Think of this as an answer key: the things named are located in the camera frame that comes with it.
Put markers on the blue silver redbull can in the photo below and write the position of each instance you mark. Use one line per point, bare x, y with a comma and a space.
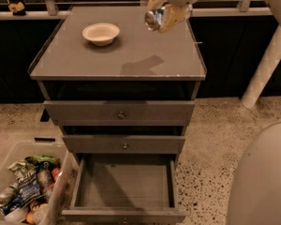
155, 19

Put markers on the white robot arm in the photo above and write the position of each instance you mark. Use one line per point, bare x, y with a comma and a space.
255, 197

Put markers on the grey drawer cabinet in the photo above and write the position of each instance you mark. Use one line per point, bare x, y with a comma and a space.
138, 65

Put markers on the grey top drawer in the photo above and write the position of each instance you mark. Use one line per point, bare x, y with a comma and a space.
120, 113

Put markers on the grey middle drawer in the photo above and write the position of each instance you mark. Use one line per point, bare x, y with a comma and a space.
120, 144

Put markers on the grey open bottom drawer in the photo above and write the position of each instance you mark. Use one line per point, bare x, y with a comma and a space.
126, 189

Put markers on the white paper bowl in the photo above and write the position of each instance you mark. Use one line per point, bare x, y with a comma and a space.
101, 34

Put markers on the metal window railing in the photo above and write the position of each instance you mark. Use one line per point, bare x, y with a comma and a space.
242, 8

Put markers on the small yellow black object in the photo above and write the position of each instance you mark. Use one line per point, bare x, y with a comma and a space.
17, 9

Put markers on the green snack bag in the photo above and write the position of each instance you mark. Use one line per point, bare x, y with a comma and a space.
46, 162

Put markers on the clear plastic storage bin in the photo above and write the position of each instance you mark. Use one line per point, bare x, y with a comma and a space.
25, 149

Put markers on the blue snack bag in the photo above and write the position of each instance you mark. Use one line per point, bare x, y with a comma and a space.
29, 187

